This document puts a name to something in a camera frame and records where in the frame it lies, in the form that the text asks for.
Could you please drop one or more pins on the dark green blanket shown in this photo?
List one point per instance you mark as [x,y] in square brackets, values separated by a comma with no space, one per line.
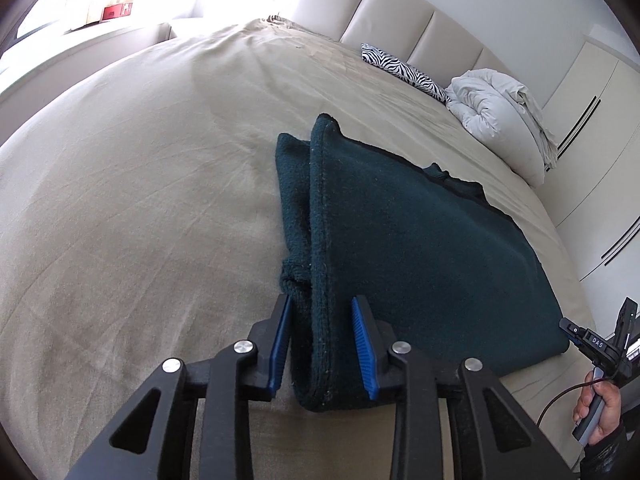
[410,240]

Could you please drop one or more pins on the person's right forearm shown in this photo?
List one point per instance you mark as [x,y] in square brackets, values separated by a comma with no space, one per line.
[615,455]

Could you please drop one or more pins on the beige bed sheet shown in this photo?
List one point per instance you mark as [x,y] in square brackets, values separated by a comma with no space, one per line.
[125,185]

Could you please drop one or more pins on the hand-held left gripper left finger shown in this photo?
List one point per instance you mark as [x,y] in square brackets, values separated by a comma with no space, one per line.
[280,345]

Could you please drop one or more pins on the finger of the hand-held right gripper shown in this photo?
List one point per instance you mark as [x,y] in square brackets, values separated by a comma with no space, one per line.
[626,322]

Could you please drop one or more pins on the white wardrobe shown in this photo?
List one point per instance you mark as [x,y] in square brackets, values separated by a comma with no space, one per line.
[600,185]

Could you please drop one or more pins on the white pillow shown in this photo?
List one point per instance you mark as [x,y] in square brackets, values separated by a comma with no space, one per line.
[522,157]

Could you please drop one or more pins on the zebra print pillow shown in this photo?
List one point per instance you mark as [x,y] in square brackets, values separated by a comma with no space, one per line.
[405,72]

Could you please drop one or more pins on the person's right hand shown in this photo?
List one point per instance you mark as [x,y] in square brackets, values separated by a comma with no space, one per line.
[610,407]

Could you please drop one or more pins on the beige padded headboard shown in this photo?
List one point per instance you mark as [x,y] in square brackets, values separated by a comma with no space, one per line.
[390,15]

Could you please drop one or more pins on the white window ledge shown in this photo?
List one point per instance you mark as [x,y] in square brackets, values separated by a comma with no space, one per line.
[75,52]

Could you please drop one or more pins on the red box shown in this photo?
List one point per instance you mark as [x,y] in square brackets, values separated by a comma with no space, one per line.
[117,11]

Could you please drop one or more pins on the white folded duvet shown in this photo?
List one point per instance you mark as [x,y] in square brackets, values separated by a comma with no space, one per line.
[485,105]

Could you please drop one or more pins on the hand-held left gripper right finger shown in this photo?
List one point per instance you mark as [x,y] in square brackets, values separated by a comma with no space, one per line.
[364,350]

